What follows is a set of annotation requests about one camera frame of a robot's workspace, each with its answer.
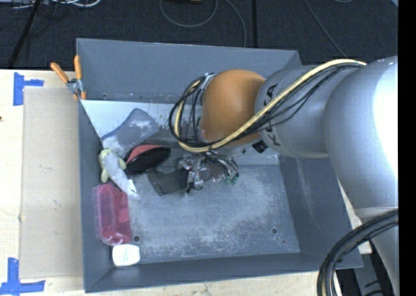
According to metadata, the pale cardboard board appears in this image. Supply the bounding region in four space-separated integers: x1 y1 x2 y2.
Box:
18 86 83 280

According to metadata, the grey and yellow toy animal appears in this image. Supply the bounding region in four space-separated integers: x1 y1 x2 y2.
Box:
98 148 142 201

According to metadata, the grey metal bin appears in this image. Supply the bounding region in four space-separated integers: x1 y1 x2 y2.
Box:
75 38 364 293

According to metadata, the small white box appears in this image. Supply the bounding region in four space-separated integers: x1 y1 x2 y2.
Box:
111 243 142 267

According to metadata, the red and black brush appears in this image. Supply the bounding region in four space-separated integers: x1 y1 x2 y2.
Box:
123 144 172 176

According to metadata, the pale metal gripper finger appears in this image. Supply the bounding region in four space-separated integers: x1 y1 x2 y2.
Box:
185 172 205 197
177 157 196 172

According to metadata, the pink clear plastic box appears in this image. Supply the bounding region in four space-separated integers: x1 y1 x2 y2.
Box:
92 183 133 247

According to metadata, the dark grey flat block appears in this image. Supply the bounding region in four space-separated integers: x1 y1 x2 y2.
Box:
146 169 190 196

